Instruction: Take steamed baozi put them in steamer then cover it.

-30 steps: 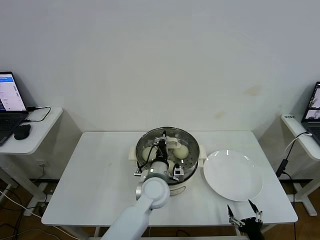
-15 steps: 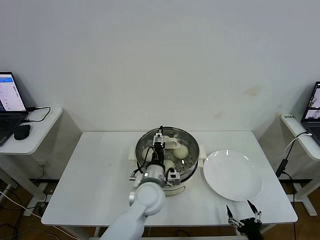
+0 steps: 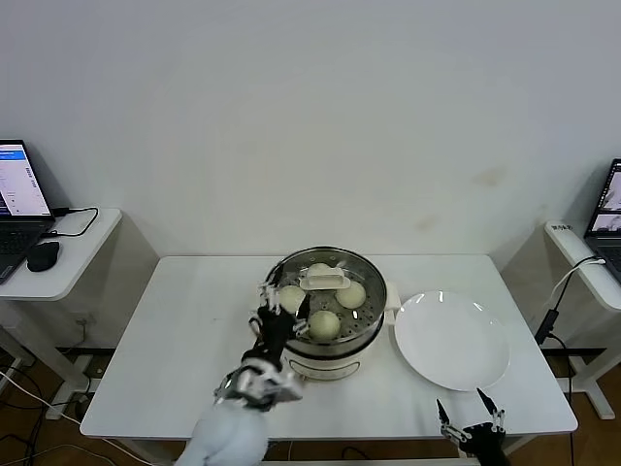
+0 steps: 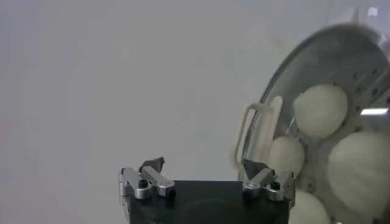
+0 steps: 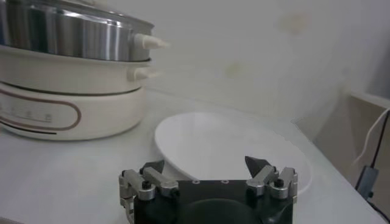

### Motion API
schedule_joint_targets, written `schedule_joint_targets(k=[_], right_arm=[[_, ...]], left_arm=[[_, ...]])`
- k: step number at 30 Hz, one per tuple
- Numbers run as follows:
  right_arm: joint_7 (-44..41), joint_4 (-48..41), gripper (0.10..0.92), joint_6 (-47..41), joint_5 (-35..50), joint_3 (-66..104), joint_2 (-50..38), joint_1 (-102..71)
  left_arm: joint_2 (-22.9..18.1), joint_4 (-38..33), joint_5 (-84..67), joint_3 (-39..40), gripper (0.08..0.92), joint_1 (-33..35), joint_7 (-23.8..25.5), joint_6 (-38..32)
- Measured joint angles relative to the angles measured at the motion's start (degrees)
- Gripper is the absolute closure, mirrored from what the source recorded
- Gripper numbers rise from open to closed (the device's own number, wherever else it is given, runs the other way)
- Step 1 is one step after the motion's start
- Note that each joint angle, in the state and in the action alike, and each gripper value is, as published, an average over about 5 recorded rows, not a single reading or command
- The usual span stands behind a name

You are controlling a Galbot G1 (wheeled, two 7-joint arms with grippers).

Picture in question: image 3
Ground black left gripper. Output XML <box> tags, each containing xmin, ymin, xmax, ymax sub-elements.
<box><xmin>242</xmin><ymin>265</ymin><xmax>314</xmax><ymax>371</ymax></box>

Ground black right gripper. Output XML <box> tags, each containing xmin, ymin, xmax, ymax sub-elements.
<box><xmin>435</xmin><ymin>386</ymin><xmax>511</xmax><ymax>466</ymax></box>

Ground round glass pot lid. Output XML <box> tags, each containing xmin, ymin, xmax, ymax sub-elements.
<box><xmin>264</xmin><ymin>247</ymin><xmax>388</xmax><ymax>344</ymax></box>

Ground steel perforated steamer basket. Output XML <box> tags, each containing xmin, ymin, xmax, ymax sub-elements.
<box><xmin>263</xmin><ymin>247</ymin><xmax>388</xmax><ymax>358</ymax></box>

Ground white round plate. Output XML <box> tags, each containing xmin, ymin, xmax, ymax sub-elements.
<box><xmin>393</xmin><ymin>289</ymin><xmax>511</xmax><ymax>392</ymax></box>

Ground white side table with label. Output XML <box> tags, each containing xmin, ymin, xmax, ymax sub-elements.
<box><xmin>542</xmin><ymin>220</ymin><xmax>621</xmax><ymax>421</ymax></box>

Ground white side table with mouse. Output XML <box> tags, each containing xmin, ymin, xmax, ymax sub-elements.
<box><xmin>0</xmin><ymin>208</ymin><xmax>123</xmax><ymax>409</ymax></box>

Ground black computer mouse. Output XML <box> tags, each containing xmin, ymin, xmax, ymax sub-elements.
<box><xmin>25</xmin><ymin>240</ymin><xmax>61</xmax><ymax>273</ymax></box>

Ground black laptop with dark window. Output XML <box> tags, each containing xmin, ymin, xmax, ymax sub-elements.
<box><xmin>583</xmin><ymin>157</ymin><xmax>621</xmax><ymax>287</ymax></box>

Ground black laptop with white window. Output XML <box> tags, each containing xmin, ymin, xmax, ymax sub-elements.
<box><xmin>0</xmin><ymin>138</ymin><xmax>55</xmax><ymax>285</ymax></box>

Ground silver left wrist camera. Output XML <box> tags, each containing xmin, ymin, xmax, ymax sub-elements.
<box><xmin>212</xmin><ymin>363</ymin><xmax>305</xmax><ymax>414</ymax></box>

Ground white table frame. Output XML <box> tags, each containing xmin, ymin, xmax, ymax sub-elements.
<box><xmin>179</xmin><ymin>439</ymin><xmax>530</xmax><ymax>466</ymax></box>

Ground black cable with adapter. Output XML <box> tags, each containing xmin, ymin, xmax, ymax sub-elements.
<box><xmin>533</xmin><ymin>271</ymin><xmax>583</xmax><ymax>404</ymax></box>

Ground white charging cable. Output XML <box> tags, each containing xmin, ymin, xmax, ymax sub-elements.
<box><xmin>562</xmin><ymin>255</ymin><xmax>606</xmax><ymax>292</ymax></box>

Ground black laptop power cable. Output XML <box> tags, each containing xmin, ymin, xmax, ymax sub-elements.
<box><xmin>40</xmin><ymin>206</ymin><xmax>101</xmax><ymax>240</ymax></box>

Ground white floor cable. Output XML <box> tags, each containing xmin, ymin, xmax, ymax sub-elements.
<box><xmin>0</xmin><ymin>371</ymin><xmax>67</xmax><ymax>421</ymax></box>

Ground black floor cable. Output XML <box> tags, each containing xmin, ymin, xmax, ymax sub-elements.
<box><xmin>0</xmin><ymin>358</ymin><xmax>98</xmax><ymax>438</ymax></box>

